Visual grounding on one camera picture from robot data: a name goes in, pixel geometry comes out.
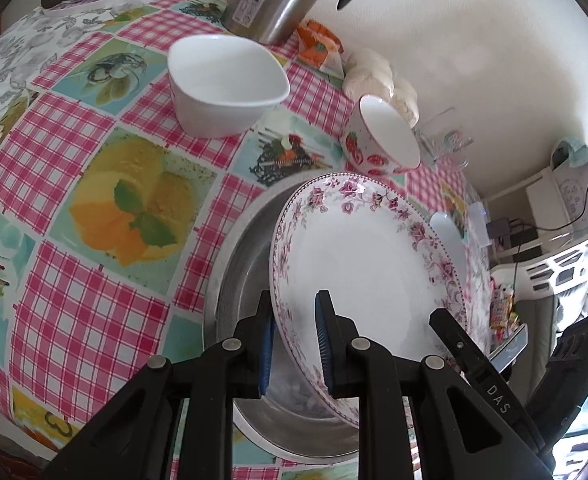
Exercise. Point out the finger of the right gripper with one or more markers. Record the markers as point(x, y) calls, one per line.
point(484, 378)

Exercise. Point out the black charger adapter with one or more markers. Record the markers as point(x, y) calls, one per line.
point(498, 228)

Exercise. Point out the white round tray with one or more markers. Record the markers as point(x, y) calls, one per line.
point(64, 9)

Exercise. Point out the light blue bowl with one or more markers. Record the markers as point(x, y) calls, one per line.
point(447, 232)

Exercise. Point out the colourful candy roll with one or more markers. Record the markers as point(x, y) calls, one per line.
point(501, 306)

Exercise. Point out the white power strip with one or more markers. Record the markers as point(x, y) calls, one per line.
point(477, 219)

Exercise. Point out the bag of white buns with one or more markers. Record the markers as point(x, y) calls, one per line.
point(367, 72)

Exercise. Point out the clear glass mug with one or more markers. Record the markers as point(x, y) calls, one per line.
point(443, 141)

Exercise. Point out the grey floral tablecloth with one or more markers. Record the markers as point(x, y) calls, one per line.
point(36, 41)

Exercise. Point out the white square bowl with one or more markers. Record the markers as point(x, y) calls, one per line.
point(222, 84)

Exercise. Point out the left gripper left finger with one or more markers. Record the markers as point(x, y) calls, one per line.
point(175, 420)

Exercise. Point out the floral rimmed white plate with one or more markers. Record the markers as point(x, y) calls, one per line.
point(382, 264)

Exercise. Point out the checkered picture tablecloth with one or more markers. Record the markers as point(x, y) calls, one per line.
point(111, 216)

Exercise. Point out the large steel plate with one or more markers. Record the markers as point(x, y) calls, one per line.
point(289, 421)

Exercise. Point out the strawberry pattern bowl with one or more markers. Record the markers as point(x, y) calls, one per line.
point(377, 141)

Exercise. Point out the orange snack packet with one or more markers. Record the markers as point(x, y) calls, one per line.
point(320, 49)

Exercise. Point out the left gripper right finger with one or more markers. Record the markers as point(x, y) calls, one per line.
point(416, 417)

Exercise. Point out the smartphone on stand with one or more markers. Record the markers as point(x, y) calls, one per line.
point(509, 349)

